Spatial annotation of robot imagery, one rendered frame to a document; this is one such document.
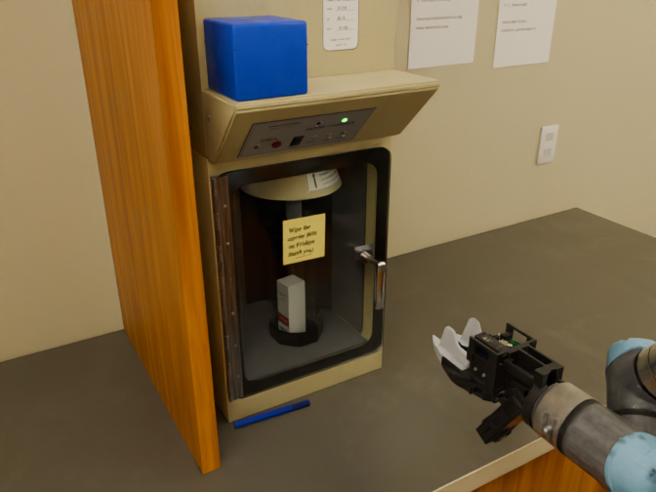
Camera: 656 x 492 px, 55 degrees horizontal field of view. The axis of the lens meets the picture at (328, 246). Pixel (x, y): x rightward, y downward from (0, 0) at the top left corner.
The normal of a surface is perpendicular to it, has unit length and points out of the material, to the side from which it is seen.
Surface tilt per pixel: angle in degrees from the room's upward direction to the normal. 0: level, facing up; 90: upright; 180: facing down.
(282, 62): 90
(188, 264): 90
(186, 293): 90
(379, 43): 90
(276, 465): 0
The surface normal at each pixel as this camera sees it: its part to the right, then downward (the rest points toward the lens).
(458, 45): 0.51, 0.36
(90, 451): 0.00, -0.91
